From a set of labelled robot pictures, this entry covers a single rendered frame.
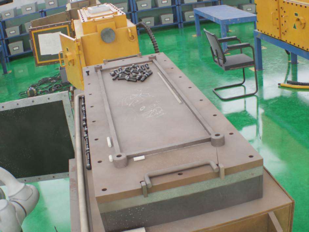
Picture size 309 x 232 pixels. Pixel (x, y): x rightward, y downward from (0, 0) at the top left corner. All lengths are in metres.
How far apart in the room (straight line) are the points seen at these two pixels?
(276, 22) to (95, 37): 2.53
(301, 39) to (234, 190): 3.88
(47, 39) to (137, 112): 4.09
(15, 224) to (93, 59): 2.56
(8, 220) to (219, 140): 0.97
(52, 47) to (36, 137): 3.14
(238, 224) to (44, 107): 1.54
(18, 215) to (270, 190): 1.05
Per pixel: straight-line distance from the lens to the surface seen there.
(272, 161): 3.68
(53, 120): 2.35
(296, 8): 4.82
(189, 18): 9.95
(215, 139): 1.12
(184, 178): 1.00
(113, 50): 3.95
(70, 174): 1.40
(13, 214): 1.68
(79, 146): 1.51
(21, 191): 1.76
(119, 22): 3.97
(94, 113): 1.49
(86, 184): 1.30
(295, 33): 4.93
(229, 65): 4.97
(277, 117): 4.54
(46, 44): 5.46
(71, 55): 3.99
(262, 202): 1.11
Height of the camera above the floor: 1.90
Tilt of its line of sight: 22 degrees down
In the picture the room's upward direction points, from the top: 8 degrees counter-clockwise
